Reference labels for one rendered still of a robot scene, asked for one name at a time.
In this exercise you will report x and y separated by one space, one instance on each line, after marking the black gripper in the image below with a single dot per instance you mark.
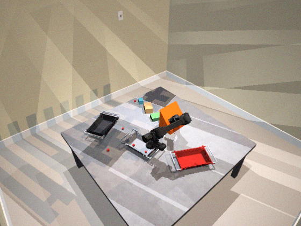
158 145

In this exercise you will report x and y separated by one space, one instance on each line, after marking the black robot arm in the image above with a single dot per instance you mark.
159 132

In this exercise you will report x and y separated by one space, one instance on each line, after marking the small light blue block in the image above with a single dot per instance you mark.
140 100

